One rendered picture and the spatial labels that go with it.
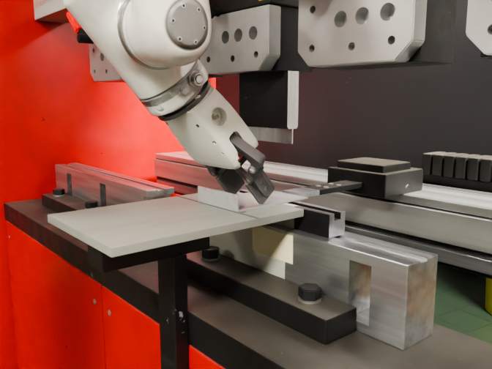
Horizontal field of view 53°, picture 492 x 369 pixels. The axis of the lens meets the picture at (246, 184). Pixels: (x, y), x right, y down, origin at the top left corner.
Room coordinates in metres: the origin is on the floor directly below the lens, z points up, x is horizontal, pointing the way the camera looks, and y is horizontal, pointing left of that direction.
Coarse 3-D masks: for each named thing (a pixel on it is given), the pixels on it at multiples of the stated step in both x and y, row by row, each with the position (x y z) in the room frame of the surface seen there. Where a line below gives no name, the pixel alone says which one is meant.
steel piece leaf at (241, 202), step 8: (200, 192) 0.66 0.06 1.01; (208, 192) 0.65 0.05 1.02; (216, 192) 0.63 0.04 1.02; (224, 192) 0.62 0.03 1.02; (200, 200) 0.66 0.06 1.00; (208, 200) 0.65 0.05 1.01; (216, 200) 0.63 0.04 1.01; (224, 200) 0.62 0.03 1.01; (232, 200) 0.61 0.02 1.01; (240, 200) 0.66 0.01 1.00; (248, 200) 0.66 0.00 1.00; (272, 200) 0.66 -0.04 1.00; (280, 200) 0.66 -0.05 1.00; (224, 208) 0.62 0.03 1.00; (232, 208) 0.61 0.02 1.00; (240, 208) 0.61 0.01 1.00; (248, 208) 0.61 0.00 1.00; (256, 208) 0.62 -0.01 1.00
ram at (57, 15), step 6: (54, 0) 1.21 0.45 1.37; (60, 0) 1.18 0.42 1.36; (42, 6) 1.27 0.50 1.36; (48, 6) 1.24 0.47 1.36; (54, 6) 1.21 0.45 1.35; (60, 6) 1.18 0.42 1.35; (36, 12) 1.31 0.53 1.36; (42, 12) 1.27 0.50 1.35; (48, 12) 1.24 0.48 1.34; (54, 12) 1.22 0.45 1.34; (60, 12) 1.21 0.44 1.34; (66, 12) 1.21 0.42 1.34; (36, 18) 1.31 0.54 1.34; (42, 18) 1.30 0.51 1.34; (48, 18) 1.30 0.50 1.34; (54, 18) 1.30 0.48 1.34; (60, 18) 1.30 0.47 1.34; (66, 18) 1.30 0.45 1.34
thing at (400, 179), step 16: (352, 160) 0.84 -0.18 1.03; (368, 160) 0.84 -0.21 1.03; (384, 160) 0.84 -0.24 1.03; (336, 176) 0.84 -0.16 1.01; (352, 176) 0.81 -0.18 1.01; (368, 176) 0.79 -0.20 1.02; (384, 176) 0.76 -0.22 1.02; (400, 176) 0.79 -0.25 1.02; (416, 176) 0.82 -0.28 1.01; (288, 192) 0.71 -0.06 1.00; (304, 192) 0.71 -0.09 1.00; (320, 192) 0.73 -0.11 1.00; (352, 192) 0.81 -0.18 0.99; (368, 192) 0.78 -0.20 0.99; (384, 192) 0.76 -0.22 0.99; (400, 192) 0.79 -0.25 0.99
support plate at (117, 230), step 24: (48, 216) 0.58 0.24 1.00; (72, 216) 0.58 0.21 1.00; (96, 216) 0.58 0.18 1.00; (120, 216) 0.58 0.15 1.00; (144, 216) 0.58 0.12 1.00; (168, 216) 0.58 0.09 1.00; (192, 216) 0.58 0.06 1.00; (216, 216) 0.58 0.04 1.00; (240, 216) 0.58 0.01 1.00; (264, 216) 0.58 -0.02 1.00; (288, 216) 0.60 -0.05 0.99; (96, 240) 0.48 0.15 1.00; (120, 240) 0.47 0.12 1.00; (144, 240) 0.47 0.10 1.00; (168, 240) 0.49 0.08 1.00
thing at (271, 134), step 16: (240, 80) 0.73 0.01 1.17; (256, 80) 0.70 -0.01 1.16; (272, 80) 0.67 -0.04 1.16; (288, 80) 0.65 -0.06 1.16; (240, 96) 0.73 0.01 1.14; (256, 96) 0.70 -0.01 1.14; (272, 96) 0.67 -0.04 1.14; (288, 96) 0.65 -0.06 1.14; (240, 112) 0.73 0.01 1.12; (256, 112) 0.70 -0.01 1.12; (272, 112) 0.67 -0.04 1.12; (288, 112) 0.65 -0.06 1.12; (256, 128) 0.71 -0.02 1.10; (272, 128) 0.69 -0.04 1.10; (288, 128) 0.65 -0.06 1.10
